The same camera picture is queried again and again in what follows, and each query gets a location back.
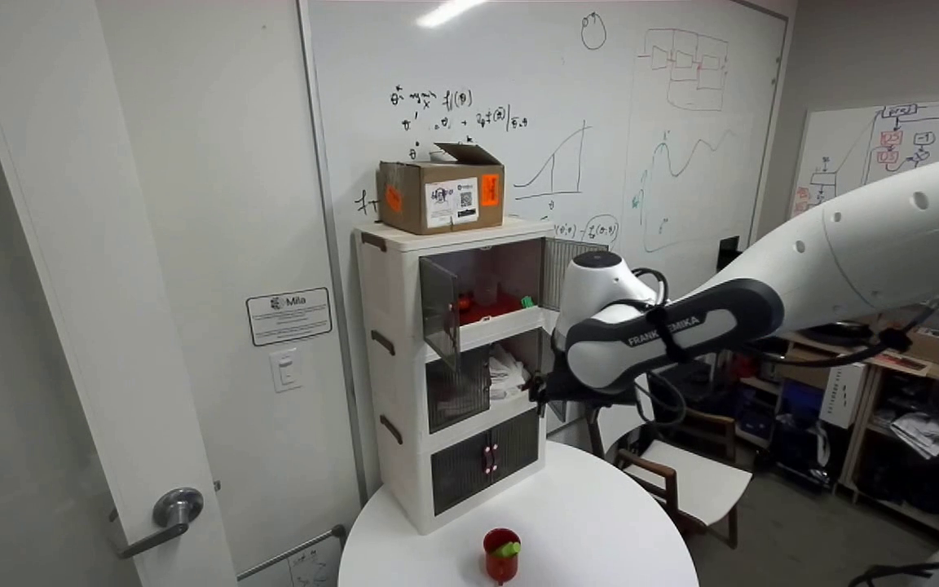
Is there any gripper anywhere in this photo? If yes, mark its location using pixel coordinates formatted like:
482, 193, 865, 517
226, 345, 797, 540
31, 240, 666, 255
522, 367, 606, 407

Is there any smoky translucent cabinet door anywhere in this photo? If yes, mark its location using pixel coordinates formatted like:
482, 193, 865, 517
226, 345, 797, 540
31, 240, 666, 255
425, 346, 492, 435
430, 426, 492, 516
540, 237, 610, 313
489, 408, 541, 483
419, 256, 463, 369

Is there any white plastic storage cabinet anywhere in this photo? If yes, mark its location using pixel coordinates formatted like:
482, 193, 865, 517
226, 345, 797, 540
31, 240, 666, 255
355, 218, 610, 536

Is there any red cup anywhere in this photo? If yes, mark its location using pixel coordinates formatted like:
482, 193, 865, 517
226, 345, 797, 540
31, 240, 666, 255
483, 527, 522, 585

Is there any white plastic bag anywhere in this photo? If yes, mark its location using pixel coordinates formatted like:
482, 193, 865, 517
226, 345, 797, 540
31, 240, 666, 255
489, 345, 532, 402

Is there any red tray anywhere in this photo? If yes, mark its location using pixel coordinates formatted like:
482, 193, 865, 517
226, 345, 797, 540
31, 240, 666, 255
460, 293, 526, 325

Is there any wooden chair with white seat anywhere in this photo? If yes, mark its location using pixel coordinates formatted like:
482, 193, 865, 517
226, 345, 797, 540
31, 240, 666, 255
586, 403, 753, 549

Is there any cardboard box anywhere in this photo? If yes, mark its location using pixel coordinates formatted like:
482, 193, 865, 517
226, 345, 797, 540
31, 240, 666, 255
376, 143, 507, 236

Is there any large whiteboard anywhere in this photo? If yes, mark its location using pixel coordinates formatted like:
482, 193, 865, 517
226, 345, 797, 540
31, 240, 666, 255
298, 0, 790, 506

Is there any wooden shelf unit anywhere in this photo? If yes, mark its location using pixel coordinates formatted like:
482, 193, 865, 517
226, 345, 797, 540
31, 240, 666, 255
732, 314, 939, 541

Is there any small whiteboard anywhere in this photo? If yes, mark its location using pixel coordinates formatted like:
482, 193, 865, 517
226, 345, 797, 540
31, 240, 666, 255
790, 96, 939, 219

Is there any white door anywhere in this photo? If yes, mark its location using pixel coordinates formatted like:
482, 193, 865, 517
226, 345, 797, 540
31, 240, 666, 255
0, 0, 240, 587

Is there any light switch plate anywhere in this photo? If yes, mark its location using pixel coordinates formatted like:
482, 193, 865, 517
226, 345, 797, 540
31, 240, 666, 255
268, 347, 304, 394

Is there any wall sign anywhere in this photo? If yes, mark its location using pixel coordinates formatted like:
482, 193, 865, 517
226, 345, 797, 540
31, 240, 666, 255
245, 286, 334, 347

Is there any metal rail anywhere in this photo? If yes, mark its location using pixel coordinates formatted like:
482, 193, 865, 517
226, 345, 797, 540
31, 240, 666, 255
236, 524, 349, 582

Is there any silver door handle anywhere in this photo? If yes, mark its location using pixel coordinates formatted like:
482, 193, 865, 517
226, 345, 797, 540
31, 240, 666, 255
117, 487, 205, 561

